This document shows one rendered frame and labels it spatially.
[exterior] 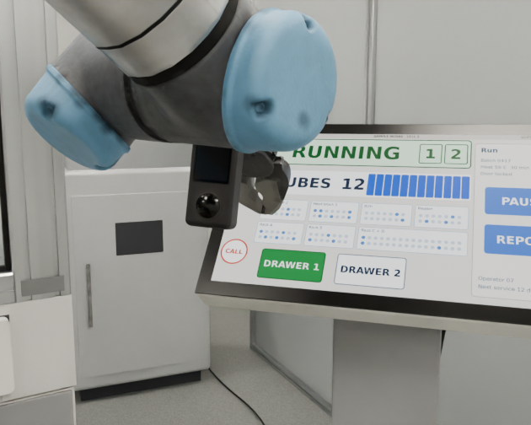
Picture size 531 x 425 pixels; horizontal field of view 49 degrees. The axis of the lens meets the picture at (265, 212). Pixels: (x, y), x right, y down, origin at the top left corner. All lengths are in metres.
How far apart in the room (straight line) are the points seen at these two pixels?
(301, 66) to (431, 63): 1.58
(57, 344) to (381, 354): 0.49
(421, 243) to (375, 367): 0.22
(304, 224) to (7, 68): 0.46
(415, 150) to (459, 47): 0.92
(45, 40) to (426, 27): 1.27
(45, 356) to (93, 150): 0.59
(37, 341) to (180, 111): 0.67
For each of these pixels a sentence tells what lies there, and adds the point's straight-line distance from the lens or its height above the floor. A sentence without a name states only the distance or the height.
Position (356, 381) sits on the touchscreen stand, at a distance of 0.95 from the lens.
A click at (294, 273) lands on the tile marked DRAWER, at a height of 0.99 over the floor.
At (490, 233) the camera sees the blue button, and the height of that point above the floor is 1.06.
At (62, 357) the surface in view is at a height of 0.85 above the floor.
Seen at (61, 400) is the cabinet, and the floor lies 0.78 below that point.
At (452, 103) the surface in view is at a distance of 1.80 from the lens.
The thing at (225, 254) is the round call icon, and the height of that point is 1.01.
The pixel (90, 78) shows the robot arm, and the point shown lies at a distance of 0.40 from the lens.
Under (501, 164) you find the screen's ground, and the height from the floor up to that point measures 1.14.
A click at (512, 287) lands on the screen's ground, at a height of 1.00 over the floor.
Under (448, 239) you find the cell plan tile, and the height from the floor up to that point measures 1.05.
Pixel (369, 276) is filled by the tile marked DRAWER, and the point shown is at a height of 1.00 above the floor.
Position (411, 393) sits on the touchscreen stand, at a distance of 0.94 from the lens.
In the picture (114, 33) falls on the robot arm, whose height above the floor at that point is 1.24.
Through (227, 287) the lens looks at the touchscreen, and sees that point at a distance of 0.84.
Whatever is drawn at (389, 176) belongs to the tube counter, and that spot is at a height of 1.12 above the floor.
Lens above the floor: 1.20
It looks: 9 degrees down
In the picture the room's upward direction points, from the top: straight up
